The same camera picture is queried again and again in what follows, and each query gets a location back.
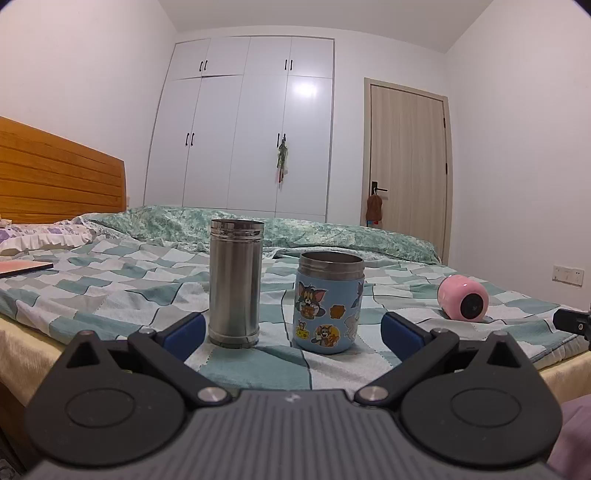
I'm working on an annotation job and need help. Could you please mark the white wardrobe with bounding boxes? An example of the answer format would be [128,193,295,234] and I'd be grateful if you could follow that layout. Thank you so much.
[143,36,336,223]

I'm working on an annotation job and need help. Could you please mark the purple floral ruffled pillow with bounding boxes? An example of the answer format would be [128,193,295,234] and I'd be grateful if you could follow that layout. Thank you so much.
[0,216,100,257]

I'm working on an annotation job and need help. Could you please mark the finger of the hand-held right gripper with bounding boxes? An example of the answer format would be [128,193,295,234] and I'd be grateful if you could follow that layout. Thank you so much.
[553,307,591,343]

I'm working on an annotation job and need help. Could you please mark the tall stainless steel cup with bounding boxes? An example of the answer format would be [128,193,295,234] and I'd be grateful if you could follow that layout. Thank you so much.
[208,219,266,350]

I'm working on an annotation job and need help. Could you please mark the green checked bed sheet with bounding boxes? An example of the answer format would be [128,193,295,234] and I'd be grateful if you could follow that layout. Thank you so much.
[0,234,579,393]

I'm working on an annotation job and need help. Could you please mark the blue cartoon sticker cup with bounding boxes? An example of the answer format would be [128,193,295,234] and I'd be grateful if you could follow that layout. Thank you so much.
[293,251,366,356]

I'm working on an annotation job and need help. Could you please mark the orange tablet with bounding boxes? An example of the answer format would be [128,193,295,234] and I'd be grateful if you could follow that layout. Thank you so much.
[0,260,55,280]

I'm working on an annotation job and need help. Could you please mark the wooden headboard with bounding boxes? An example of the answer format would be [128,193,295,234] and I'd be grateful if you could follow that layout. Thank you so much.
[0,115,127,225]

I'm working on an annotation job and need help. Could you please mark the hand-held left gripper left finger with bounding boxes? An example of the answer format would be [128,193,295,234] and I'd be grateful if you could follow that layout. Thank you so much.
[56,312,233,409]

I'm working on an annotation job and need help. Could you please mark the beige mattress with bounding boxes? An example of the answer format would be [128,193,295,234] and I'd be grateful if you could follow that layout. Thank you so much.
[0,314,591,407]

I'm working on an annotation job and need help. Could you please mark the white wall socket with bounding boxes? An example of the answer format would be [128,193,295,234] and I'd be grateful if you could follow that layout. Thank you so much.
[552,265,584,284]

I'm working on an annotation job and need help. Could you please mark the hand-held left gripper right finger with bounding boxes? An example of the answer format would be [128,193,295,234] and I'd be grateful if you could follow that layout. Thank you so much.
[353,311,537,409]

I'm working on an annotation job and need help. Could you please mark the green patterned quilt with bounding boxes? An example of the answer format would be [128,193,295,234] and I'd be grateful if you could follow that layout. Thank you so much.
[84,205,440,265]

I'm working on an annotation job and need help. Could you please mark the hanging green red ornament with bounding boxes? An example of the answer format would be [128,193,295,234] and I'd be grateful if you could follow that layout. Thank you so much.
[275,137,291,184]

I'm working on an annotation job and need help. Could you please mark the pink cup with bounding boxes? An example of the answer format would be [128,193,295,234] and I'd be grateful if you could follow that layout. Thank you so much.
[437,274,495,322]

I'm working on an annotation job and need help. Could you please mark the light wooden door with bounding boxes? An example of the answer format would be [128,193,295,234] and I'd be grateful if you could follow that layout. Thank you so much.
[362,77,452,265]

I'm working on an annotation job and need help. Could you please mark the purple cloth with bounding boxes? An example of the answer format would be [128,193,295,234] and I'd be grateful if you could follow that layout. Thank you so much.
[547,396,591,480]

